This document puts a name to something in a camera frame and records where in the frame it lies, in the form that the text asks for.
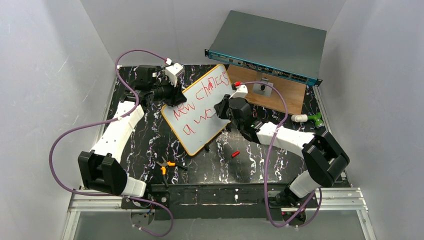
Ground grey metal bracket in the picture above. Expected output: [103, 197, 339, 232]
[252, 77, 274, 97]

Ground yellow-framed whiteboard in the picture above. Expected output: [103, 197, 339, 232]
[161, 64, 234, 156]

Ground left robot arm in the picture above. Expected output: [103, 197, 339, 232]
[77, 63, 187, 198]

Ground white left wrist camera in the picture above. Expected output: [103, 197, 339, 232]
[165, 63, 185, 87]

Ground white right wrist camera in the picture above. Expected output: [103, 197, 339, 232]
[230, 84, 248, 99]

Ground wooden board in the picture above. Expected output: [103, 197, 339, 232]
[227, 65, 306, 115]

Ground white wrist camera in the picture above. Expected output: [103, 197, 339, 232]
[230, 84, 248, 99]
[165, 63, 185, 87]

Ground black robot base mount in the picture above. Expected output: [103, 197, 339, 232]
[120, 182, 349, 221]

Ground red marker cap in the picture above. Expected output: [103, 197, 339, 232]
[231, 151, 240, 158]

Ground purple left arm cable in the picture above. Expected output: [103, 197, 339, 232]
[48, 48, 175, 238]

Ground grey network switch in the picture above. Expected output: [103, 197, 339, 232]
[204, 10, 327, 87]

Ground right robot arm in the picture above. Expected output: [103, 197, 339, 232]
[214, 94, 350, 206]

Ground orange-handled pliers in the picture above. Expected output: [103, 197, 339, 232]
[156, 157, 188, 188]

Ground green and white tool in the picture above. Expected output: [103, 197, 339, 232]
[290, 112, 325, 128]

